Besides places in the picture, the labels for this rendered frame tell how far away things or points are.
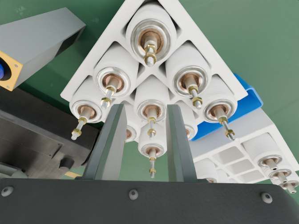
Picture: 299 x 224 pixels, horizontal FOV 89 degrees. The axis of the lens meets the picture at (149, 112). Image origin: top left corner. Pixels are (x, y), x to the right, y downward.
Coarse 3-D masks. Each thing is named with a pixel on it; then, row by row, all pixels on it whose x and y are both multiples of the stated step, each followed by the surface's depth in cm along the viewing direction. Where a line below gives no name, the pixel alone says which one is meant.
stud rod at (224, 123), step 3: (222, 123) 35; (225, 123) 34; (225, 126) 34; (228, 126) 34; (225, 129) 34; (228, 129) 33; (228, 135) 32; (231, 135) 32; (231, 138) 31; (234, 138) 31
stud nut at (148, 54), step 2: (148, 52) 21; (150, 52) 21; (152, 52) 22; (146, 54) 21; (148, 54) 21; (150, 54) 21; (152, 54) 21; (154, 54) 21; (144, 56) 22; (146, 56) 21; (148, 56) 21; (150, 56) 21; (152, 56) 21; (154, 56) 21; (144, 58) 21; (146, 58) 21; (154, 58) 21; (156, 58) 22; (144, 60) 22; (154, 60) 22; (156, 60) 22; (154, 62) 22
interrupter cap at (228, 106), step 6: (210, 102) 37; (216, 102) 36; (222, 102) 36; (228, 102) 36; (204, 108) 38; (210, 108) 37; (222, 108) 38; (228, 108) 37; (234, 108) 37; (204, 114) 39; (210, 114) 39; (228, 114) 39; (210, 120) 40; (216, 120) 40
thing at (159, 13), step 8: (144, 8) 29; (152, 8) 27; (160, 8) 30; (136, 16) 26; (144, 16) 26; (152, 16) 26; (160, 16) 26; (168, 16) 28; (136, 24) 26; (168, 24) 26; (128, 32) 27; (128, 40) 28; (176, 40) 29; (128, 48) 29; (136, 56) 30; (168, 56) 30
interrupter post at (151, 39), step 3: (150, 36) 27; (153, 36) 27; (147, 39) 26; (150, 39) 26; (153, 39) 26; (156, 39) 28; (147, 42) 25; (150, 42) 25; (153, 42) 25; (156, 42) 26; (156, 45) 26; (156, 48) 26
